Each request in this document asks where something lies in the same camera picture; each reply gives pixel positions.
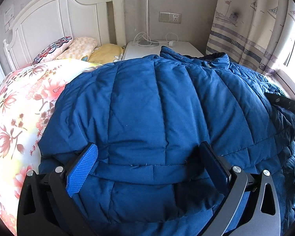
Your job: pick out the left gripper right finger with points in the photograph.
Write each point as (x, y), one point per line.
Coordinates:
(261, 215)

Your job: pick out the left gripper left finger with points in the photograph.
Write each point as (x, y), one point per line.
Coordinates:
(46, 206)

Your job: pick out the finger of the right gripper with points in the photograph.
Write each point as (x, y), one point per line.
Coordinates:
(281, 101)

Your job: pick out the blue puffer jacket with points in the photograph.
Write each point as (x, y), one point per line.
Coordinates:
(147, 117)

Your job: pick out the sailboat print curtain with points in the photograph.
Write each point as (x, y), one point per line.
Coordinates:
(258, 34)

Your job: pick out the floral bed quilt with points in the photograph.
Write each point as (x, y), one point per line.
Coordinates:
(27, 100)

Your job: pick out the embroidered floral pillow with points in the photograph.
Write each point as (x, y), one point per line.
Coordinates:
(53, 50)

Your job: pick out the yellow pillow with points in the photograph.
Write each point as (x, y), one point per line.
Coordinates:
(106, 53)

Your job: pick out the silver desk lamp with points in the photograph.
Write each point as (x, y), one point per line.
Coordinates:
(144, 39)

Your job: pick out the white nightstand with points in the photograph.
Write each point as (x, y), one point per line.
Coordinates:
(133, 50)

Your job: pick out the white wooden headboard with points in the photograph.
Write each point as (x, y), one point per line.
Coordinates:
(42, 22)

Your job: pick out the window frame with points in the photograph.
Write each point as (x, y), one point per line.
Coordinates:
(286, 74)

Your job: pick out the white charger with cable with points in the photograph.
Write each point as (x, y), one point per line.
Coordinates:
(171, 38)

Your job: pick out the wall switch and socket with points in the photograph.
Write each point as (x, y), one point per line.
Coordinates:
(169, 17)

